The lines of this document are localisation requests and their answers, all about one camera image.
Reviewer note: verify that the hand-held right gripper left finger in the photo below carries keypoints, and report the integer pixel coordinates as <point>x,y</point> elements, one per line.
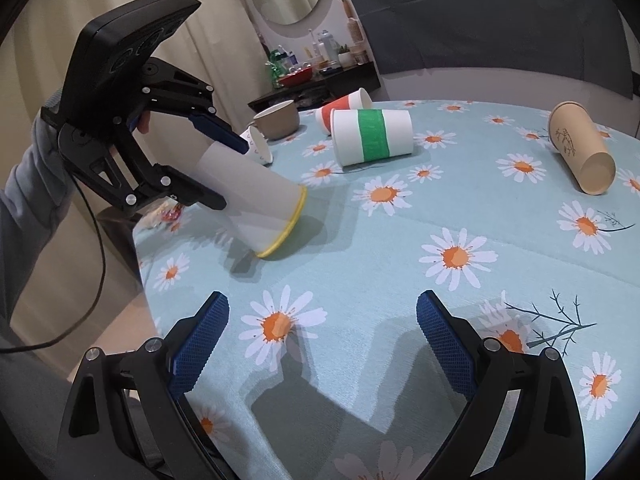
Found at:
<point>200,345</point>

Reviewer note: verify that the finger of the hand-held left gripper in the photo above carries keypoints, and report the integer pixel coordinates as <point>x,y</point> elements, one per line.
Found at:
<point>200,192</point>
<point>220,132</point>

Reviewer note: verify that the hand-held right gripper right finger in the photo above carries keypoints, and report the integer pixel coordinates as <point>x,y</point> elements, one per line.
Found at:
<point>445,345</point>

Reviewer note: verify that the white cup with yellow rim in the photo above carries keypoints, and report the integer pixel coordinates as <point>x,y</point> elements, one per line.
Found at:
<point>260,195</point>

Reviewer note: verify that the person's left forearm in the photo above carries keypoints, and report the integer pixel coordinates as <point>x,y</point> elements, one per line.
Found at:
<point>30,195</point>

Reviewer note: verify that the small white printed cup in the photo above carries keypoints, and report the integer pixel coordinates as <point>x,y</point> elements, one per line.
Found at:
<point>260,147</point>

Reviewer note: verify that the orange paper cup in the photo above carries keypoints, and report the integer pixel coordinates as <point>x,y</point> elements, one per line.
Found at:
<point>345,102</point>

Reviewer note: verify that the white cup with green band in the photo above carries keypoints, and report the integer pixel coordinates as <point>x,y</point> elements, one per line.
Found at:
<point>372,135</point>

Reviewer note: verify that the brown paper cup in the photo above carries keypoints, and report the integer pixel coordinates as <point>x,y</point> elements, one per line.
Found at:
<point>580,150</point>

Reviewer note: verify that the person's left hand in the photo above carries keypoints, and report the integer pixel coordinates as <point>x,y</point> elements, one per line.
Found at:
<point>145,123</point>

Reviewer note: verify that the small red white wrapper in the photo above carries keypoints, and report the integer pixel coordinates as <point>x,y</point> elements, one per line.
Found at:
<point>170,214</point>

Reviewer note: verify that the brown paper bowl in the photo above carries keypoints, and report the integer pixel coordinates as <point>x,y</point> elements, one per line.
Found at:
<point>277,122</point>

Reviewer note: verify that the green bottle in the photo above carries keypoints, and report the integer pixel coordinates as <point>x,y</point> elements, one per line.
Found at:
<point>274,67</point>

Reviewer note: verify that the red bowl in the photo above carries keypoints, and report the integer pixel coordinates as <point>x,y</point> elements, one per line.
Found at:
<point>295,77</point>

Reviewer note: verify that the beige curtain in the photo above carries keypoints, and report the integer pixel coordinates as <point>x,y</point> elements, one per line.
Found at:
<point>220,35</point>

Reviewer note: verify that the daisy print tablecloth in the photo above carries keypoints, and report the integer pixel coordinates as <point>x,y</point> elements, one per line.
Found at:
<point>380,270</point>

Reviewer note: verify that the grey bottle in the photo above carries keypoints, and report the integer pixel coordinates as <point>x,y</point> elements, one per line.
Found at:
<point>325,45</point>

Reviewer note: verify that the dark vanity shelf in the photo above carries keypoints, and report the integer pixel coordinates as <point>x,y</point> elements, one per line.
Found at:
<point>350,80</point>

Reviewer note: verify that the small potted plant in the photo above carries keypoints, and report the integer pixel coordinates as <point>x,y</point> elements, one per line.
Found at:
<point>345,55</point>

